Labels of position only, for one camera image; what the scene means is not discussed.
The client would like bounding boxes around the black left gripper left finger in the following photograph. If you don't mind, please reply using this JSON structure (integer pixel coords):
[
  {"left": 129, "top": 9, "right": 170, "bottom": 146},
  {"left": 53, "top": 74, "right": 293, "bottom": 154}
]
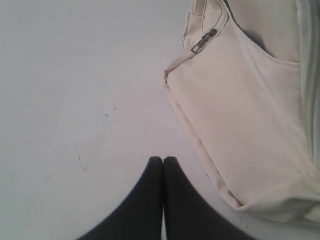
[{"left": 80, "top": 156, "right": 163, "bottom": 240}]

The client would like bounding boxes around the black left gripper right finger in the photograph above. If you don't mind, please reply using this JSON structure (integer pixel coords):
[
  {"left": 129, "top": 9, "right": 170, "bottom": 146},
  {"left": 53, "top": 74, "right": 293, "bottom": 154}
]
[{"left": 163, "top": 156, "right": 253, "bottom": 240}]

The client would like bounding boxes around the cream duffel bag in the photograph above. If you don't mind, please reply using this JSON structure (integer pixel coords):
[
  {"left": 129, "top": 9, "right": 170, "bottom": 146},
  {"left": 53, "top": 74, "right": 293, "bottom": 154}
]
[{"left": 164, "top": 0, "right": 320, "bottom": 227}]

